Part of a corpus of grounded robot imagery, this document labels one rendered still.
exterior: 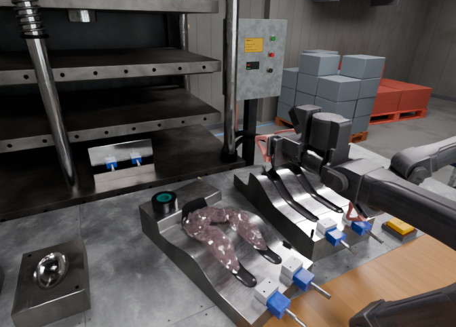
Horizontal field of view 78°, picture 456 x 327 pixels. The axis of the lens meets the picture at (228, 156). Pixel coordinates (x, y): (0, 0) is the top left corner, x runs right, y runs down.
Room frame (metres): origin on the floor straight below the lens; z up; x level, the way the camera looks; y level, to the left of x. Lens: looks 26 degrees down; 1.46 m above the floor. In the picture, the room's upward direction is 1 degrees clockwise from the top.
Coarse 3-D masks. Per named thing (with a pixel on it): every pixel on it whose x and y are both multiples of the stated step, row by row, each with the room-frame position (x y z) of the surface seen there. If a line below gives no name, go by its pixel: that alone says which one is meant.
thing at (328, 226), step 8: (328, 216) 0.71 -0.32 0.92; (320, 224) 0.67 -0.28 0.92; (328, 224) 0.67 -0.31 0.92; (336, 224) 0.67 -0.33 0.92; (320, 232) 0.66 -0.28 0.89; (328, 232) 0.65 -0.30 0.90; (336, 232) 0.65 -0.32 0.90; (328, 240) 0.64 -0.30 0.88; (336, 240) 0.62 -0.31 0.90; (344, 240) 0.63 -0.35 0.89; (352, 248) 0.59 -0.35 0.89
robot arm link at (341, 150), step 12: (312, 120) 0.52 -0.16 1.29; (324, 120) 0.50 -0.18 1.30; (336, 120) 0.50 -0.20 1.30; (348, 120) 0.50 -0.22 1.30; (312, 132) 0.51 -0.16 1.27; (324, 132) 0.50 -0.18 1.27; (336, 132) 0.48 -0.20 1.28; (348, 132) 0.49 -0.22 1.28; (312, 144) 0.51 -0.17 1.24; (324, 144) 0.49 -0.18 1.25; (336, 144) 0.48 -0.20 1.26; (348, 144) 0.49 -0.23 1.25; (336, 156) 0.48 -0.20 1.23; (348, 156) 0.50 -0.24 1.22; (324, 168) 0.46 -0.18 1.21; (324, 180) 0.46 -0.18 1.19; (336, 180) 0.43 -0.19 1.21
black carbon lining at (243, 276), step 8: (200, 200) 0.80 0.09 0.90; (184, 208) 0.75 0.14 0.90; (192, 208) 0.78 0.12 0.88; (200, 208) 0.80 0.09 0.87; (184, 216) 0.75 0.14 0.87; (264, 256) 0.60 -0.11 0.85; (272, 256) 0.60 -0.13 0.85; (240, 264) 0.56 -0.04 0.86; (232, 272) 0.54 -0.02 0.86; (240, 272) 0.54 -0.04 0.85; (248, 272) 0.54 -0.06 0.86; (240, 280) 0.52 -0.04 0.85; (248, 280) 0.52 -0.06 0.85; (256, 280) 0.51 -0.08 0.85
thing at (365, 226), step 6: (354, 210) 0.74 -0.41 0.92; (342, 216) 0.73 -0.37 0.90; (354, 216) 0.71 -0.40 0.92; (348, 222) 0.71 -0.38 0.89; (354, 222) 0.70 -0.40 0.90; (360, 222) 0.70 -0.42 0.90; (366, 222) 0.70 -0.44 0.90; (354, 228) 0.69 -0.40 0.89; (360, 228) 0.67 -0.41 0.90; (366, 228) 0.67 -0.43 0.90; (360, 234) 0.67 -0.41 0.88; (372, 234) 0.65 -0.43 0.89; (378, 240) 0.63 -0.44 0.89
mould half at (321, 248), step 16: (240, 176) 1.04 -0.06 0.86; (256, 176) 0.91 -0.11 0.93; (288, 176) 0.94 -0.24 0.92; (256, 192) 0.90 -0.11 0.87; (272, 192) 0.86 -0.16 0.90; (304, 192) 0.89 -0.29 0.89; (320, 192) 0.89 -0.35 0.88; (256, 208) 0.90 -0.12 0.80; (272, 208) 0.81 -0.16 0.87; (288, 208) 0.79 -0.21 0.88; (320, 208) 0.79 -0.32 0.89; (272, 224) 0.80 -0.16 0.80; (288, 224) 0.73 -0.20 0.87; (304, 224) 0.70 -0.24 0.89; (288, 240) 0.72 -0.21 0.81; (304, 240) 0.66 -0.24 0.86; (320, 240) 0.63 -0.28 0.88; (352, 240) 0.70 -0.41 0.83; (304, 256) 0.65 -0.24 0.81; (320, 256) 0.64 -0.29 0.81
